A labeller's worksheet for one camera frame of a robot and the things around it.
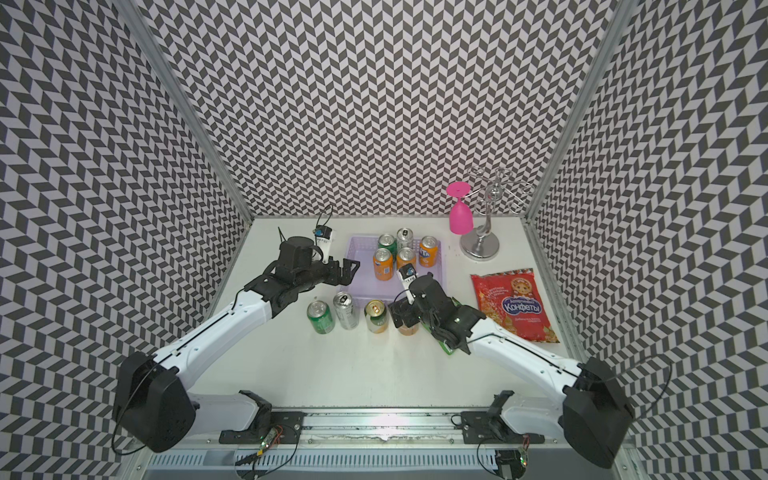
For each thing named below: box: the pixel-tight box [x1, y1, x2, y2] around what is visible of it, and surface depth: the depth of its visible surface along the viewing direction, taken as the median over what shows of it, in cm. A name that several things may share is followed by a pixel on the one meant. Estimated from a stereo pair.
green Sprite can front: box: [306, 300, 335, 335], surface depth 85 cm
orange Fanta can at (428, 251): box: [419, 235, 439, 268], surface depth 99 cm
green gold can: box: [364, 299, 389, 334], surface depth 84 cm
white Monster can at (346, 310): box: [333, 291, 360, 331], surface depth 83 cm
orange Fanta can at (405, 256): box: [396, 246, 417, 270], surface depth 96 cm
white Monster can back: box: [396, 227, 414, 249], surface depth 98 cm
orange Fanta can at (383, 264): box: [373, 248, 394, 281], surface depth 96 cm
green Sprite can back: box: [378, 233, 398, 256], surface depth 100 cm
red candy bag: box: [470, 268, 560, 343], surface depth 95 cm
